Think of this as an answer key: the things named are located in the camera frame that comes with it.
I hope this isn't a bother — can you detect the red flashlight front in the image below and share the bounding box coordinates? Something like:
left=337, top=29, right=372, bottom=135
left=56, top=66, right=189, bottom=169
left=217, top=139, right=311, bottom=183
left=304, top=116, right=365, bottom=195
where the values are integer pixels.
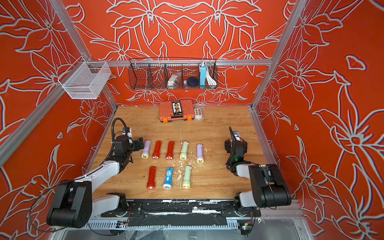
left=147, top=166, right=157, bottom=190

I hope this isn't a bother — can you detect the plastic bag with stickers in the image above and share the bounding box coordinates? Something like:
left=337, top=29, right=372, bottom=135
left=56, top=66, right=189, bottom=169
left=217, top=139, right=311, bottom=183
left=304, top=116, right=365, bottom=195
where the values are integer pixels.
left=194, top=108, right=203, bottom=121

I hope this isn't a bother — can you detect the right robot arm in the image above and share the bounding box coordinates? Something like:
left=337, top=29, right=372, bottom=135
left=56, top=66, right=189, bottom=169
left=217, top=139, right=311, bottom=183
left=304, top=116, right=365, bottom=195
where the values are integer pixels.
left=225, top=128, right=292, bottom=211

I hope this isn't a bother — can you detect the dark blue round case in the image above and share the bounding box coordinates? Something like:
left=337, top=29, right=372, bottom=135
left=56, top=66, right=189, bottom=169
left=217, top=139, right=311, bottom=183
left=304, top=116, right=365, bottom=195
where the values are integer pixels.
left=187, top=77, right=200, bottom=87

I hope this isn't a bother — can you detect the black wire basket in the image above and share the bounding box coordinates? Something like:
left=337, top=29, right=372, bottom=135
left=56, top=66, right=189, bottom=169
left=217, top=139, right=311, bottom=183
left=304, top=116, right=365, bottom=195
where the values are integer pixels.
left=128, top=58, right=219, bottom=90

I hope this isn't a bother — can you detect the white cable bundle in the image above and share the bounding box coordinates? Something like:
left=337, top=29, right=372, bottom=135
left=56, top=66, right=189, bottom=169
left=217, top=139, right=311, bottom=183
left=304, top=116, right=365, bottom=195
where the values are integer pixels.
left=206, top=69, right=217, bottom=88

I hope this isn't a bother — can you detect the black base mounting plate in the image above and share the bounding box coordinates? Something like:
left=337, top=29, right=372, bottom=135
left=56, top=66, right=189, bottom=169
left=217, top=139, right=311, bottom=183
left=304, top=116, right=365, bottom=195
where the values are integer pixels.
left=101, top=199, right=261, bottom=229

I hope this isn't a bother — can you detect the blue flashlight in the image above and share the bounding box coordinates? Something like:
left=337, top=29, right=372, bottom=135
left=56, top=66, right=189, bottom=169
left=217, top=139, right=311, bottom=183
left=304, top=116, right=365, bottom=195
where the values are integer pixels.
left=163, top=168, right=173, bottom=190

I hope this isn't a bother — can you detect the white packet in basket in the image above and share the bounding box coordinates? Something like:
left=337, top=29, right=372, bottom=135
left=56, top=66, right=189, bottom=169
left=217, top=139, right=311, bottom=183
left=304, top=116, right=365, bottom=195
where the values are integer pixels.
left=167, top=73, right=182, bottom=90

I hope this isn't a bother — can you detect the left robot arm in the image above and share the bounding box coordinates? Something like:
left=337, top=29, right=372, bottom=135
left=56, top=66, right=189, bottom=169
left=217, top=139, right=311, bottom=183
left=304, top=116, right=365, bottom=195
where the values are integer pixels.
left=46, top=124, right=144, bottom=229

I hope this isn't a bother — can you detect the purple flashlight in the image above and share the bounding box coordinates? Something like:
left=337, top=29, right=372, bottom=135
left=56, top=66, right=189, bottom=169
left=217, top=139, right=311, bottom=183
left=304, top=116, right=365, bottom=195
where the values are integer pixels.
left=141, top=140, right=151, bottom=159
left=197, top=144, right=205, bottom=164

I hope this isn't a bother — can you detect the red flashlight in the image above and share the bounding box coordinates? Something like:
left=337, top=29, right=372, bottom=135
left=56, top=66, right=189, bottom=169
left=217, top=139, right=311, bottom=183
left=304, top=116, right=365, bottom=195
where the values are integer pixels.
left=147, top=166, right=157, bottom=190
left=152, top=141, right=162, bottom=160
left=166, top=141, right=175, bottom=160

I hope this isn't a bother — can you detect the light blue box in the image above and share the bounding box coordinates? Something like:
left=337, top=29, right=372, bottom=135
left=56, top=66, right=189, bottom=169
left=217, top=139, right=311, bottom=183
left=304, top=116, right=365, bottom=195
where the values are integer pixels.
left=200, top=64, right=207, bottom=89

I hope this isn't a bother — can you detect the clear plastic bin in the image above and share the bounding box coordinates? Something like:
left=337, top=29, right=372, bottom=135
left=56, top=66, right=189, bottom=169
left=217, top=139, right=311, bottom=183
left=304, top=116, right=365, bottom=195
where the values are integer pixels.
left=60, top=62, right=111, bottom=100

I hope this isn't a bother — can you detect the orange tool case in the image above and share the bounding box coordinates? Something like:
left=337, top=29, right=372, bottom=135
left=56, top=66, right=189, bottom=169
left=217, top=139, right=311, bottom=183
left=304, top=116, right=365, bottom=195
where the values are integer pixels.
left=159, top=100, right=195, bottom=123

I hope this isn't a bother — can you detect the green flashlight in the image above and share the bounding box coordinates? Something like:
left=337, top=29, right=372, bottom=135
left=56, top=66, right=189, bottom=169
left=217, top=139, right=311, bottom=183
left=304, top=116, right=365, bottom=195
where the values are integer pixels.
left=179, top=141, right=189, bottom=161
left=182, top=166, right=192, bottom=189

